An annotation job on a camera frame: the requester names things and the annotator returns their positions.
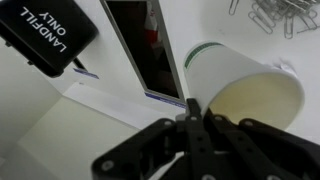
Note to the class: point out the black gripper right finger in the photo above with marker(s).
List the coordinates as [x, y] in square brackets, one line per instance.
[266, 150]

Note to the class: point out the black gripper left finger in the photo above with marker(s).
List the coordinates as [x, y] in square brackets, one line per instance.
[196, 140]

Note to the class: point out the white paper coffee cup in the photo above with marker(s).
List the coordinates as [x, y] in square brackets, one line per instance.
[226, 70]

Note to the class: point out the metal-framed countertop trash slot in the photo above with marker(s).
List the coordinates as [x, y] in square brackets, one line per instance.
[146, 50]

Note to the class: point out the blue-edged white label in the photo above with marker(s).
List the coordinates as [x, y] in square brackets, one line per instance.
[86, 73]

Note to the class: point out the pile of silver paper clips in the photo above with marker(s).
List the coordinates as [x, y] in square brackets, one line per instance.
[283, 16]

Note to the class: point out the single silver paper clip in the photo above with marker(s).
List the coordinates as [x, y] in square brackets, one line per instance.
[233, 6]

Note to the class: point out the black landfill only sign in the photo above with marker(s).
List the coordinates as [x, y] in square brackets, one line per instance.
[43, 31]

